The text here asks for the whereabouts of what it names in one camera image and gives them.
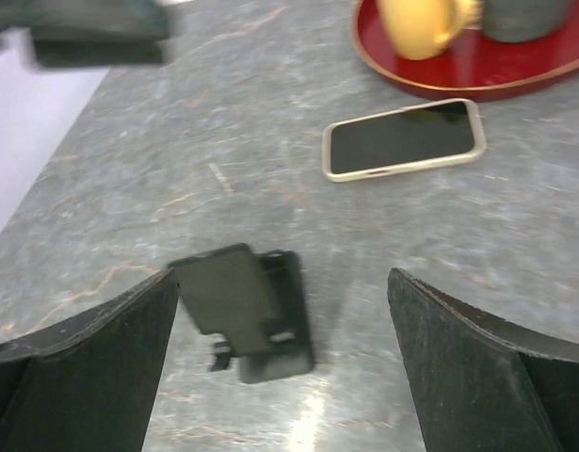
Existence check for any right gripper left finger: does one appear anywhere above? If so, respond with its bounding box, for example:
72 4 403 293
0 270 178 451

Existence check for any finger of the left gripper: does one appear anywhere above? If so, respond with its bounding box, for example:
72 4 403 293
0 0 171 67

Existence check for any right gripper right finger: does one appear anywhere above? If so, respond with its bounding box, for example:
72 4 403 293
387 268 579 451

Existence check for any black folding phone stand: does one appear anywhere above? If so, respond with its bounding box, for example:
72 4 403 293
168 243 315 384

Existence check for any cream cased phone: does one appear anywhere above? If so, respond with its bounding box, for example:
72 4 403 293
321 98 486 183

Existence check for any red round tray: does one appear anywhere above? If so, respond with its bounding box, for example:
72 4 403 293
352 1 579 102

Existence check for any yellow mug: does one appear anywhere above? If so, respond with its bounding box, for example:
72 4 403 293
376 0 482 60

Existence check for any dark green mug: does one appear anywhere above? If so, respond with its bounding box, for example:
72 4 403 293
481 0 573 43

